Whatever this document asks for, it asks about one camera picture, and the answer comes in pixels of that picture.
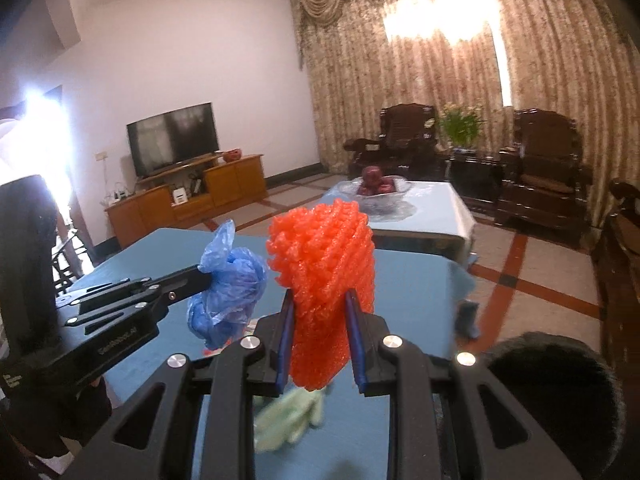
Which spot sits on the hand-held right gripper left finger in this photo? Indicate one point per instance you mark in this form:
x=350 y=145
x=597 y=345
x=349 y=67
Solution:
x=285 y=345

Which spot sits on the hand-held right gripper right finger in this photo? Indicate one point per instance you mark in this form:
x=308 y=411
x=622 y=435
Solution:
x=354 y=340

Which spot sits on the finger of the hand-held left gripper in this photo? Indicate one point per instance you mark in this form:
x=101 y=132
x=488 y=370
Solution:
x=110 y=290
x=180 y=285

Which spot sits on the blue plastic bag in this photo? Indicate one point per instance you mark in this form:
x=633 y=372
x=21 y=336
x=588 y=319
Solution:
x=230 y=285

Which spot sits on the orange foam fruit net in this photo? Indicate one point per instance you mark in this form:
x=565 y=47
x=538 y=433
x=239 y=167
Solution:
x=322 y=260

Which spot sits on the black round bin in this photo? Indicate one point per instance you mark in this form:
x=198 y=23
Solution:
x=550 y=400

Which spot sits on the dark wooden chair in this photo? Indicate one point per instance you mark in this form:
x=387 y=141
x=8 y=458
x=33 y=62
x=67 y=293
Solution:
x=65 y=260

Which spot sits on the light green crumpled paper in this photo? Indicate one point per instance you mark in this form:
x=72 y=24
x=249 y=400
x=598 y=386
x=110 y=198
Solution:
x=290 y=420

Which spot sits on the small white box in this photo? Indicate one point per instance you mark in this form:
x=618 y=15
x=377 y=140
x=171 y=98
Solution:
x=180 y=195

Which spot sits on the wooden television cabinet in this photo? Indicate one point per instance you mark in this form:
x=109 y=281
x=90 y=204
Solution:
x=235 y=180

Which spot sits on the red bowl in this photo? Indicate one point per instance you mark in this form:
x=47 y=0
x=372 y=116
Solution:
x=232 y=155

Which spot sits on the glass fruit bowl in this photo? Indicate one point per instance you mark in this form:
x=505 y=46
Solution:
x=385 y=202

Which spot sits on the flat screen television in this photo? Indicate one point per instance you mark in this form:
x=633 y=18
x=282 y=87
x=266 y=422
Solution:
x=172 y=137

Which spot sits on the red apple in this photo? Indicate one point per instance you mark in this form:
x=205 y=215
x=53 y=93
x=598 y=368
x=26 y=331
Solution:
x=364 y=189
x=386 y=187
x=371 y=174

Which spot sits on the cloth covered coffee table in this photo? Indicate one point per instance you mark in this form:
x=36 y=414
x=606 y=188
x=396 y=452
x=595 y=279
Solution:
x=440 y=210

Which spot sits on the dark wooden side table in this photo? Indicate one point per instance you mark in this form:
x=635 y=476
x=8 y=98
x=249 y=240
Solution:
x=472 y=175

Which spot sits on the dark wooden armchair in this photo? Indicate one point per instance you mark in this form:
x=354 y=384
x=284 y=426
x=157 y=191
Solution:
x=545 y=160
x=400 y=135

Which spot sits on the green potted plant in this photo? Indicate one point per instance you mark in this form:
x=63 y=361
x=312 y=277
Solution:
x=460 y=122

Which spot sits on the dark wooden sofa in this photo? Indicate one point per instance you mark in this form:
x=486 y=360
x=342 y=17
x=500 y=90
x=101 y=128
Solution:
x=620 y=270

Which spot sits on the patterned beige curtain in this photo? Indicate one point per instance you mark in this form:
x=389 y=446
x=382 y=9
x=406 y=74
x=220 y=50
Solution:
x=350 y=60

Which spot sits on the wall outlet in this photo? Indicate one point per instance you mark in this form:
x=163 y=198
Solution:
x=101 y=155

